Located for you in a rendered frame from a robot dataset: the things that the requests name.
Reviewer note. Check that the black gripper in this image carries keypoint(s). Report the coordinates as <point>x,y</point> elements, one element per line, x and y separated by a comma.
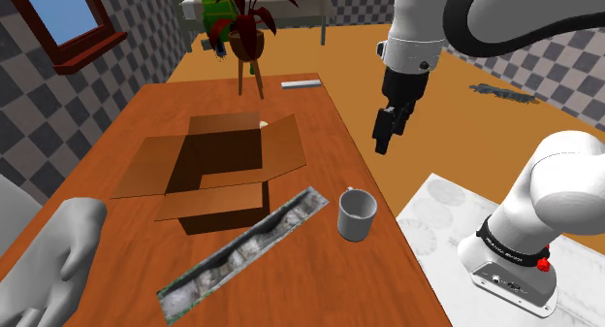
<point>404,85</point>

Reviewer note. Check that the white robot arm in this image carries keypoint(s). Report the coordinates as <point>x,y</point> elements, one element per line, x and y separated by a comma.
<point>557,193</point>

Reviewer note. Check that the small flat grey bar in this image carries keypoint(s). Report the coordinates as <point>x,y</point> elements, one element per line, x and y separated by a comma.
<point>301,84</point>

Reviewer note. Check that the grey mug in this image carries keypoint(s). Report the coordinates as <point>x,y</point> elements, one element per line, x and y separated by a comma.
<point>354,224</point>

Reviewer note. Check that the dark grey flat floor object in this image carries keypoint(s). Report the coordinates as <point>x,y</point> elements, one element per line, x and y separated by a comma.
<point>503,94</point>

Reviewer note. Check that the small pale round object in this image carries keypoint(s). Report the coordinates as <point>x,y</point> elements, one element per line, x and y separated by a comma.
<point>263,124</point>

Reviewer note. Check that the white patterned robot stand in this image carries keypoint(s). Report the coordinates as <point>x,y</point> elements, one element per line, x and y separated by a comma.
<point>439,278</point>

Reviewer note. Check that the red potted plant on stand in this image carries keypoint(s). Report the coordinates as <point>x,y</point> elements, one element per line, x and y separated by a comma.
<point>246,42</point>

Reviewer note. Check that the brown wooden table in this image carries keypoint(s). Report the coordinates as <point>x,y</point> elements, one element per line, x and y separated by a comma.
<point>312,283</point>

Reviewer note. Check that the open brown cardboard box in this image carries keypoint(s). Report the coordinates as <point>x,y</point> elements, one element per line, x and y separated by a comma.
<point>222,174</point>

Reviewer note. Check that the long grey mottled tray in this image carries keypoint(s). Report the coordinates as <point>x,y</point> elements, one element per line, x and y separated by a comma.
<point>245,252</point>

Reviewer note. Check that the green rounded object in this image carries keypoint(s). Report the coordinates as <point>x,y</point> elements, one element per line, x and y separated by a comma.
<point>215,6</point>

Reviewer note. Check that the red framed window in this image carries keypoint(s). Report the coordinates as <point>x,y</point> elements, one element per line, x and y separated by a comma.
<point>61,14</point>

